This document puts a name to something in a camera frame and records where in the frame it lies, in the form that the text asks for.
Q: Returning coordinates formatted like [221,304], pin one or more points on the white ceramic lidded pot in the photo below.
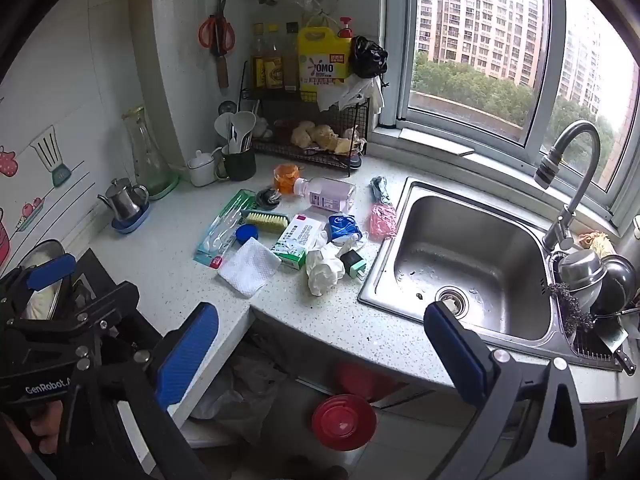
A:
[202,170]

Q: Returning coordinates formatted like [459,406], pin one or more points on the kitchen wall sticker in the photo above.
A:
[47,152]

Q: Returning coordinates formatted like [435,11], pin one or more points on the kitchen cleaver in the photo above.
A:
[612,340]

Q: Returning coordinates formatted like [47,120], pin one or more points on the yellow dish cloth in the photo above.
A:
[600,245]

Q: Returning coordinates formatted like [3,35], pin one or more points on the white rice paddle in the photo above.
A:
[244,122]

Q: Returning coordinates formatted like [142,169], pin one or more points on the blue round lid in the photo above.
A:
[246,234]

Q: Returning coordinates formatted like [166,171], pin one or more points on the toothbrush package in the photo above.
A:
[225,230]

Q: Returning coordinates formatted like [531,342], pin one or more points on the dark steel wool scourer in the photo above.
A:
[570,305]

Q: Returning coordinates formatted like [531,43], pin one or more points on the steel oil pot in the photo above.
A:
[125,202]

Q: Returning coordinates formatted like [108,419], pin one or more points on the steel dish rack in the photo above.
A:
[595,346]

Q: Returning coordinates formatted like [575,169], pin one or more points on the pink patterned packet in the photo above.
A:
[384,221]

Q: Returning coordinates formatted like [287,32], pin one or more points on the small green and black box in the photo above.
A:
[354,262]

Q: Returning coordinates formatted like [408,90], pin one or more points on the steel cooking pot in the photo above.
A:
[42,260]

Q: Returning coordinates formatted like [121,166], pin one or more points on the dark steel pot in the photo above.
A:
[617,280]

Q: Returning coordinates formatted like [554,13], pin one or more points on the white plastic bags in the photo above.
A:
[350,92]

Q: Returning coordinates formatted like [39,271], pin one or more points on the clear plastic bottle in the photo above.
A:
[330,194]

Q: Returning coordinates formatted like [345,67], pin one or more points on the red pump dispenser bottle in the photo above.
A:
[345,27]

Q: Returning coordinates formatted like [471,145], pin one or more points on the dark green mug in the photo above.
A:
[240,165]

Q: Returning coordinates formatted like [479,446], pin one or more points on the orange plastic cup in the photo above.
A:
[286,177]

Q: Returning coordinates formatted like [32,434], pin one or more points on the yellow oil bottle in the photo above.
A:
[257,67]

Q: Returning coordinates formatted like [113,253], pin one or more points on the window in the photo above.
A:
[547,85]

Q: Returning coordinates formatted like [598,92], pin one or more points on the steel bowl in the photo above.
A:
[580,267]

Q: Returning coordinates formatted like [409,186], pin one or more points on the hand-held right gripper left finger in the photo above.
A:
[187,355]

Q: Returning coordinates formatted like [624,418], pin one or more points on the green and white box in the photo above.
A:
[295,242]

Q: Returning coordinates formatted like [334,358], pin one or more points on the person's left hand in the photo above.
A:
[47,422]

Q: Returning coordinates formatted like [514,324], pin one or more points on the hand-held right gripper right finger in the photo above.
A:
[460,355]

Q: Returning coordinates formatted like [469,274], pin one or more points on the grey plastic bag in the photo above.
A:
[240,390]

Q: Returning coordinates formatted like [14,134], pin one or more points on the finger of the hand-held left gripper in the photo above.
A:
[50,271]
[107,305]

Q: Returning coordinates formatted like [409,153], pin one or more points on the stainless steel sink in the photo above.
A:
[475,260]

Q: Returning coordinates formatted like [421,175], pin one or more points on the white rubber glove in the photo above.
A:
[322,270]

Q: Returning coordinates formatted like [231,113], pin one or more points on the grey steel wool scourer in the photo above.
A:
[268,197]

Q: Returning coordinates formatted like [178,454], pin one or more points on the steel faucet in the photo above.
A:
[575,195]

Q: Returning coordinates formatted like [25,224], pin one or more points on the red bowl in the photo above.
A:
[345,422]

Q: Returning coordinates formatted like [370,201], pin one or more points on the blue scrub brush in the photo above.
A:
[265,220]

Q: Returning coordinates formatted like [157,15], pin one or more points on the blue mask packet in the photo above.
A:
[344,227]

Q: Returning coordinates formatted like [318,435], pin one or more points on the yellow detergent jug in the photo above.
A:
[320,50]

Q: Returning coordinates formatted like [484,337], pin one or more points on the black plastic bag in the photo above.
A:
[369,57]

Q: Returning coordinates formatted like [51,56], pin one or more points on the white cloth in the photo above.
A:
[249,267]

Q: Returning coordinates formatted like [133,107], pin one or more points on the green plastic tray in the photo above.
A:
[167,188]

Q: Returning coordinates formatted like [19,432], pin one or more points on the yellow label sauce bottle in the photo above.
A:
[273,70]

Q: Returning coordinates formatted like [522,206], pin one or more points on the blue saucer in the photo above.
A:
[132,224]

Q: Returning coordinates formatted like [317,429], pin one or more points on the garlic bulb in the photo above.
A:
[260,127]

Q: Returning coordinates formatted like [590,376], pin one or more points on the glass carafe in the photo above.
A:
[145,160]

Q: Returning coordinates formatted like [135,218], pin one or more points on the ginger root piece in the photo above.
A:
[346,146]
[324,136]
[302,135]

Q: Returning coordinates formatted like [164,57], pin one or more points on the dark sauce bottle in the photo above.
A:
[291,65]

